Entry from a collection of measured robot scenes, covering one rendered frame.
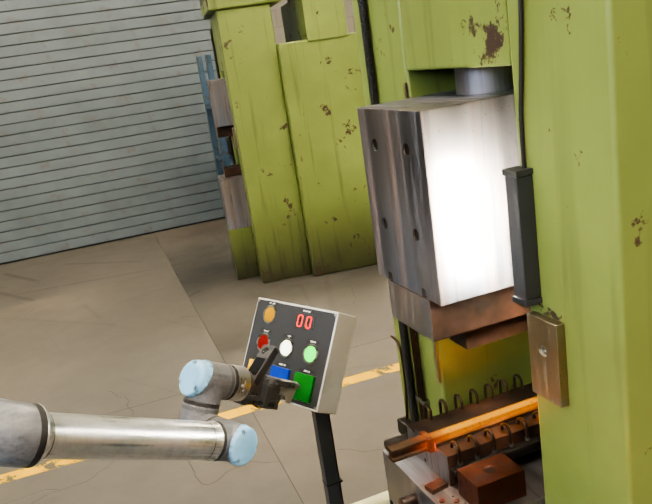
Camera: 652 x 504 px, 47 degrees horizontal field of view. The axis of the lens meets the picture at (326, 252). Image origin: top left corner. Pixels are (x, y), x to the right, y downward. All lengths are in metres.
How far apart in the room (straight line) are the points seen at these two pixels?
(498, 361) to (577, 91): 0.97
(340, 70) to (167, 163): 3.66
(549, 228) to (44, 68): 8.23
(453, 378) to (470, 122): 0.76
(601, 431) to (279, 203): 5.17
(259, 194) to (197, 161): 3.14
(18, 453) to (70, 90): 8.00
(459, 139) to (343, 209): 4.95
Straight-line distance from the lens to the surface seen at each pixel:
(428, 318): 1.62
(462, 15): 1.56
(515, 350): 2.09
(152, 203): 9.44
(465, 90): 1.67
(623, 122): 1.26
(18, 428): 1.45
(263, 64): 6.30
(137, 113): 9.33
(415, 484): 1.82
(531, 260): 1.46
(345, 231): 6.47
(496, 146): 1.55
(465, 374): 2.03
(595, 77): 1.27
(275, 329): 2.23
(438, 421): 1.90
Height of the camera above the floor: 1.91
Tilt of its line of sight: 15 degrees down
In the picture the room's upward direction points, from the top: 9 degrees counter-clockwise
